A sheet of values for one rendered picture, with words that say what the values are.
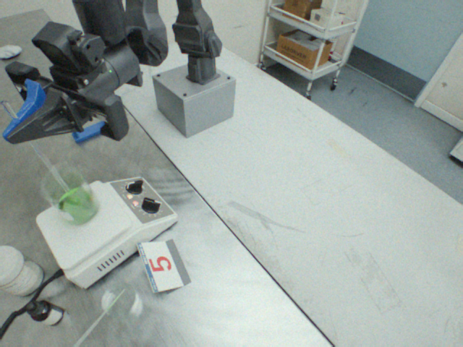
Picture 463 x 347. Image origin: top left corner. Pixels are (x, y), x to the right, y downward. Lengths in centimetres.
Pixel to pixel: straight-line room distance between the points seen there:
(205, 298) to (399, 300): 34
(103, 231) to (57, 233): 7
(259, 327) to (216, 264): 12
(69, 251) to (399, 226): 62
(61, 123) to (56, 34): 10
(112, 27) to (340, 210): 53
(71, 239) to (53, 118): 19
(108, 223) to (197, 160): 26
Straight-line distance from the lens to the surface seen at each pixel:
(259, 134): 69
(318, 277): 51
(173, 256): 49
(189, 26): 58
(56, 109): 36
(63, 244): 46
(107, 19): 39
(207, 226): 51
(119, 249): 46
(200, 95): 61
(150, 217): 47
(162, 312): 47
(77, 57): 36
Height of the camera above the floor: 135
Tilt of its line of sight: 51 degrees down
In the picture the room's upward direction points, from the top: 5 degrees clockwise
